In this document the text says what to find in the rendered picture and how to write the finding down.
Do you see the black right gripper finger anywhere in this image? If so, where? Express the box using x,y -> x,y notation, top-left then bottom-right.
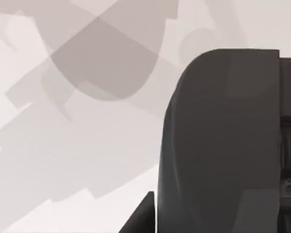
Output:
118,191 -> 156,233

